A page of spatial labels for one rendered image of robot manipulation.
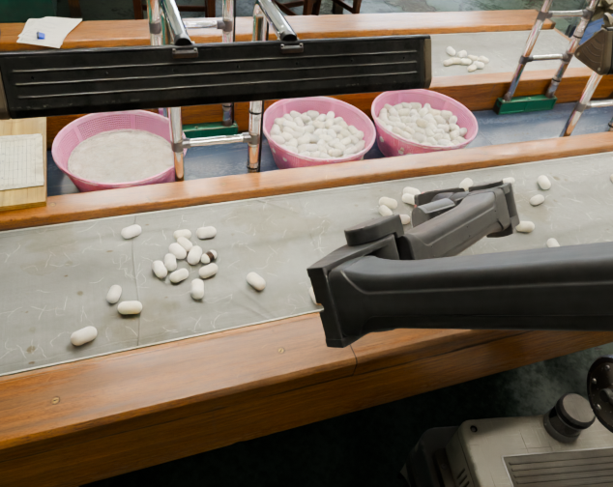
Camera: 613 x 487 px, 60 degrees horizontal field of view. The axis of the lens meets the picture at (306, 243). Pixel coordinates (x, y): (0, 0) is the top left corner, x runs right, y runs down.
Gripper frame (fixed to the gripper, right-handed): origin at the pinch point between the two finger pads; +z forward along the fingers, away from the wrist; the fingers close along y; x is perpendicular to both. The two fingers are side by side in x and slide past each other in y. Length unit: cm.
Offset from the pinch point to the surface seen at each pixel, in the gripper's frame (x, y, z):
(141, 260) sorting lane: 2, 54, 1
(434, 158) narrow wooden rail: -9.5, -11.7, 10.7
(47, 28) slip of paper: -58, 68, 65
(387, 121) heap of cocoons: -20.5, -9.2, 26.5
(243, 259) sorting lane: 4.2, 37.0, -1.3
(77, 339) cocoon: 11, 65, -11
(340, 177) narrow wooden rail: -8.1, 12.1, 9.1
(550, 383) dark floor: 66, -65, 40
